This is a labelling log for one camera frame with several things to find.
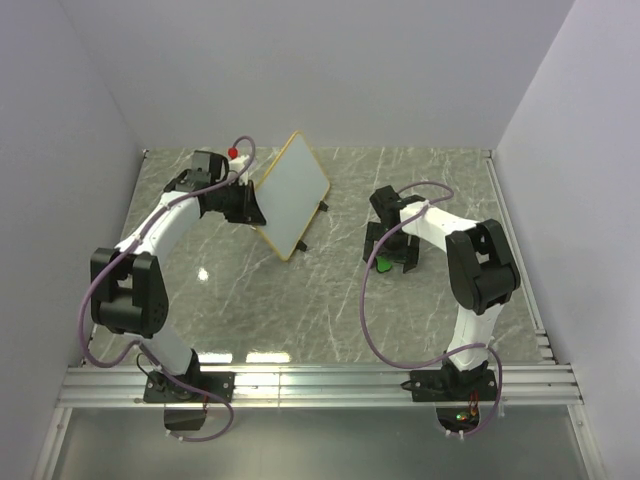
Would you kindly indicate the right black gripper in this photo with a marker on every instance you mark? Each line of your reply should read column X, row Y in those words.
column 411, row 252

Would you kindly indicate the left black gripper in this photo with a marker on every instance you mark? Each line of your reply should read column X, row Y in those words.
column 249, row 213

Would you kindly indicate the green whiteboard eraser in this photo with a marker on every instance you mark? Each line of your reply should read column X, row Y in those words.
column 382, row 265

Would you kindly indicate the yellow framed whiteboard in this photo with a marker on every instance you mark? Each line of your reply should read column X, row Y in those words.
column 289, row 195

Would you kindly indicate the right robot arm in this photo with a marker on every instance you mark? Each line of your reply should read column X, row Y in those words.
column 482, row 273

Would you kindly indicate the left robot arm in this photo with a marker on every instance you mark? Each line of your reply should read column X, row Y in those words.
column 128, row 295

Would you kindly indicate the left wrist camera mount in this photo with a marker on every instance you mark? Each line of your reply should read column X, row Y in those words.
column 239, row 168

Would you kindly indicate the wire whiteboard stand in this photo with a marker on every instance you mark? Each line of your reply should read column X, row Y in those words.
column 310, row 230

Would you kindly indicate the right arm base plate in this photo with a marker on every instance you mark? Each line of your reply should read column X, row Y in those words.
column 450, row 385

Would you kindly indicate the aluminium right side rail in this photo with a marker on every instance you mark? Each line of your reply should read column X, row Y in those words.
column 524, row 303

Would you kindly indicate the aluminium rail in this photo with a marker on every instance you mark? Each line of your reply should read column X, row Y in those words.
column 524, row 303
column 314, row 386

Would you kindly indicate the aluminium front rail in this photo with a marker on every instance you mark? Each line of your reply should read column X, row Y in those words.
column 314, row 386

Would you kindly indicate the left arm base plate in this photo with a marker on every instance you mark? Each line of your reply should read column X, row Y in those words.
column 160, row 390

